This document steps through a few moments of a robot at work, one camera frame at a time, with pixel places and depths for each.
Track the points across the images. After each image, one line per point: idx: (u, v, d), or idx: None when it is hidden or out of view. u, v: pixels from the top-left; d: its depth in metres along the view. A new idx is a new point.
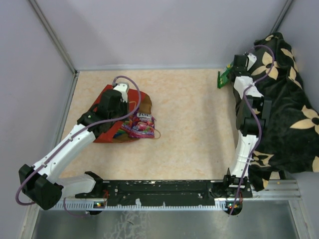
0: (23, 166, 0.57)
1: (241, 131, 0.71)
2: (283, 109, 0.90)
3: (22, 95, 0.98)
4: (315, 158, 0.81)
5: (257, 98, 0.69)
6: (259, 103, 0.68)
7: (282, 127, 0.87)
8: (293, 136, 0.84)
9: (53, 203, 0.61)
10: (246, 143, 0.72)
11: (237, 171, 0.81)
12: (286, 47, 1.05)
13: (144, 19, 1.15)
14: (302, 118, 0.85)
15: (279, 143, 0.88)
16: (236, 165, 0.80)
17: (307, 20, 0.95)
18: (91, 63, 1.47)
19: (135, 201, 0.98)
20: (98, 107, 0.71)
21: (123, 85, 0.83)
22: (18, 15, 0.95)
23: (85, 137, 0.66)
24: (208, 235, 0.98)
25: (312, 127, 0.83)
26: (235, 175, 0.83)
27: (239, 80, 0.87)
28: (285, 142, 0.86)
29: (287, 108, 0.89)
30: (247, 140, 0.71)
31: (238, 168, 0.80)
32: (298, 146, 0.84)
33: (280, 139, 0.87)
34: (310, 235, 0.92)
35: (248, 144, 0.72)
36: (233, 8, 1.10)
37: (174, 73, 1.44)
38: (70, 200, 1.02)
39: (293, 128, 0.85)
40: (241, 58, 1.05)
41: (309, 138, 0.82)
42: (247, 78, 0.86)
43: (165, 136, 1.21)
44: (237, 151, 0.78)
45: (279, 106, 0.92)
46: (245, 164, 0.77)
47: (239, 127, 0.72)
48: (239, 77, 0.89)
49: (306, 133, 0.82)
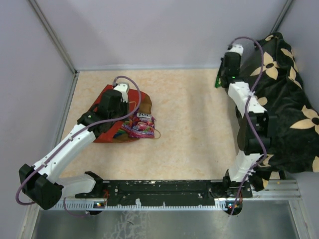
0: (23, 166, 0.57)
1: (244, 150, 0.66)
2: (283, 109, 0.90)
3: (22, 95, 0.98)
4: (315, 158, 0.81)
5: (260, 114, 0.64)
6: (262, 119, 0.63)
7: (282, 127, 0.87)
8: (293, 136, 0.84)
9: (53, 203, 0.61)
10: (248, 160, 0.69)
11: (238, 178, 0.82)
12: (286, 47, 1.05)
13: (143, 18, 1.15)
14: (302, 118, 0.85)
15: (279, 143, 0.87)
16: (236, 174, 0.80)
17: (307, 20, 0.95)
18: (91, 63, 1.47)
19: (135, 201, 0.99)
20: (98, 107, 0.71)
21: (124, 85, 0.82)
22: (17, 14, 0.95)
23: (85, 136, 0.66)
24: (208, 235, 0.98)
25: (312, 127, 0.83)
26: (235, 180, 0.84)
27: (234, 88, 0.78)
28: (285, 142, 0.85)
29: (287, 108, 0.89)
30: (249, 158, 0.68)
31: (239, 176, 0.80)
32: (298, 146, 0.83)
33: (280, 139, 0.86)
34: (310, 235, 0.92)
35: (250, 160, 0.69)
36: (233, 8, 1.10)
37: (174, 73, 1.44)
38: (70, 200, 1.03)
39: (293, 128, 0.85)
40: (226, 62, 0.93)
41: (309, 138, 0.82)
42: (244, 85, 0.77)
43: (165, 136, 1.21)
44: (238, 163, 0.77)
45: (279, 106, 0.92)
46: (246, 173, 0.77)
47: (241, 145, 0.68)
48: (233, 84, 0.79)
49: (306, 133, 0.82)
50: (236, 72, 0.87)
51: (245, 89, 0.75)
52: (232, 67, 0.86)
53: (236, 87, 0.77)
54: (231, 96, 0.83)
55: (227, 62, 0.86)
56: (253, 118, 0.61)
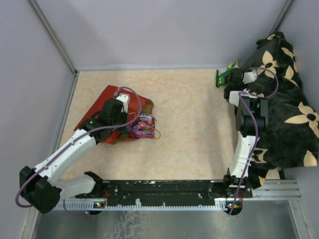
0: (23, 168, 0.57)
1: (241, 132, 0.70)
2: (280, 104, 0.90)
3: (22, 95, 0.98)
4: (306, 152, 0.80)
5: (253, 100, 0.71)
6: (256, 105, 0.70)
7: (277, 122, 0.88)
8: (286, 130, 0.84)
9: (51, 207, 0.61)
10: (246, 144, 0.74)
11: (237, 172, 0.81)
12: (288, 47, 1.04)
13: (144, 19, 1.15)
14: (297, 114, 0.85)
15: (272, 137, 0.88)
16: (236, 166, 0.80)
17: (307, 20, 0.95)
18: (91, 63, 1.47)
19: (135, 201, 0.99)
20: (100, 114, 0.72)
21: (125, 97, 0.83)
22: (17, 14, 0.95)
23: (87, 141, 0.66)
24: (208, 235, 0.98)
25: (306, 122, 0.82)
26: (235, 175, 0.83)
27: (233, 94, 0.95)
28: (279, 136, 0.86)
29: (283, 103, 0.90)
30: (247, 141, 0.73)
31: (238, 169, 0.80)
32: (290, 140, 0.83)
33: (274, 133, 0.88)
34: (310, 235, 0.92)
35: (248, 145, 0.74)
36: (234, 8, 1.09)
37: (174, 73, 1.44)
38: (70, 200, 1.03)
39: (286, 123, 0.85)
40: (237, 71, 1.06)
41: (302, 133, 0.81)
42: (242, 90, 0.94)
43: (165, 136, 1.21)
44: (237, 153, 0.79)
45: (275, 101, 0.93)
46: (244, 164, 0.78)
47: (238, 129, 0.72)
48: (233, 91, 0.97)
49: (300, 128, 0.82)
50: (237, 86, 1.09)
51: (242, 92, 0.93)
52: (234, 82, 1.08)
53: (234, 92, 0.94)
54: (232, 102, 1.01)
55: (232, 77, 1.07)
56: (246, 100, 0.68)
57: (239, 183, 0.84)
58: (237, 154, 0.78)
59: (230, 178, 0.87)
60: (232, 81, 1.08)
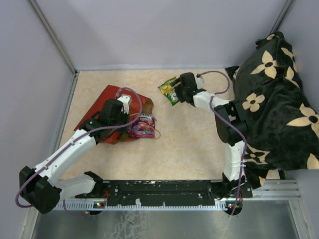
0: (24, 168, 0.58)
1: (229, 142, 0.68)
2: (281, 106, 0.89)
3: (22, 95, 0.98)
4: (310, 155, 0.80)
5: (227, 104, 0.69)
6: (231, 108, 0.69)
7: (279, 125, 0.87)
8: (289, 133, 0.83)
9: (51, 207, 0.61)
10: (236, 150, 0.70)
11: (235, 176, 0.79)
12: (287, 47, 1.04)
13: (143, 19, 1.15)
14: (299, 116, 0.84)
15: (275, 140, 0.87)
16: (232, 171, 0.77)
17: (307, 20, 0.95)
18: (91, 64, 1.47)
19: (135, 201, 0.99)
20: (100, 115, 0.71)
21: (126, 98, 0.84)
22: (17, 16, 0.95)
23: (87, 141, 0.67)
24: (208, 235, 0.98)
25: (308, 124, 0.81)
26: (233, 179, 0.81)
27: (197, 98, 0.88)
28: (281, 139, 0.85)
29: (284, 105, 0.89)
30: (237, 147, 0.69)
31: (236, 172, 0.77)
32: (293, 143, 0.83)
33: (277, 136, 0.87)
34: (309, 235, 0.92)
35: (238, 150, 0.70)
36: (234, 8, 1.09)
37: (174, 73, 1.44)
38: (70, 200, 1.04)
39: (289, 125, 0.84)
40: (189, 76, 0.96)
41: (305, 136, 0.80)
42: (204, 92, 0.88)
43: (165, 136, 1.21)
44: (229, 159, 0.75)
45: (276, 103, 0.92)
46: (239, 167, 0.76)
47: (224, 138, 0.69)
48: (195, 95, 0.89)
49: (303, 131, 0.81)
50: (195, 87, 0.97)
51: (207, 94, 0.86)
52: (190, 84, 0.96)
53: (198, 97, 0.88)
54: (198, 106, 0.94)
55: (184, 83, 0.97)
56: (221, 110, 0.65)
57: (238, 184, 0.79)
58: (230, 161, 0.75)
59: (230, 181, 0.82)
60: (188, 84, 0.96)
